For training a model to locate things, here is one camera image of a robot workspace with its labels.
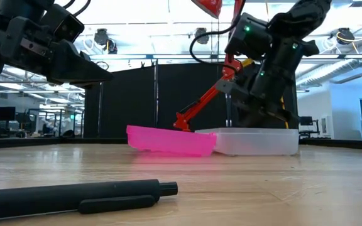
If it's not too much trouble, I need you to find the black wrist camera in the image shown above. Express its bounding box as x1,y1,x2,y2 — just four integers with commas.
38,3,85,44
216,78,241,97

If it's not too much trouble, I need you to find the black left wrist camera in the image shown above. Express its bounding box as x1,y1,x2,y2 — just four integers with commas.
38,3,85,44

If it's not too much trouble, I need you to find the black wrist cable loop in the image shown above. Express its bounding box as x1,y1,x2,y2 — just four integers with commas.
189,17,243,67

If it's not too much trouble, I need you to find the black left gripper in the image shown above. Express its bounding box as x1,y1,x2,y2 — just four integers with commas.
0,15,115,90

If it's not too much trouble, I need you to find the matte black pen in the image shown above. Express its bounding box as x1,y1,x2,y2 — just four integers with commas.
0,178,179,223

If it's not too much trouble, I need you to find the computer monitor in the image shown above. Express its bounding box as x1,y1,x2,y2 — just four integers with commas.
0,105,17,122

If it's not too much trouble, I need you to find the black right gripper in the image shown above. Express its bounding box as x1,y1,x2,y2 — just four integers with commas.
231,60,299,129

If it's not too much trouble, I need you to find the black ceiling spotlight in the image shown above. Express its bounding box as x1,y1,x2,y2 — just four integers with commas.
194,27,209,45
336,27,356,45
93,28,110,46
104,38,118,55

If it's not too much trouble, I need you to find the black partition screen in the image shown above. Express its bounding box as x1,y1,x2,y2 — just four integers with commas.
82,61,299,139

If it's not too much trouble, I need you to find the small black monitor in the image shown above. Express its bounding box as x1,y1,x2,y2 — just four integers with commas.
299,116,320,139

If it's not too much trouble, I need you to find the red desk lamp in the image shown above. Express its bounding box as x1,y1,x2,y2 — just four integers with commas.
173,0,254,132

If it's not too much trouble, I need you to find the clear supply box pink lid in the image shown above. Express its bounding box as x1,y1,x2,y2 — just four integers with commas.
126,124,300,158

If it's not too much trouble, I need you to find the black workstation frame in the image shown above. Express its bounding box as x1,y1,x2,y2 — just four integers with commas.
16,107,85,139

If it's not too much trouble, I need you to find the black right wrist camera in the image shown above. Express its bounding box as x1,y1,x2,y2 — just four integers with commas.
216,78,241,97

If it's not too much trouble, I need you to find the silver ceiling duct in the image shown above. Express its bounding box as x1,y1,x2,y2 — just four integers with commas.
295,58,362,87

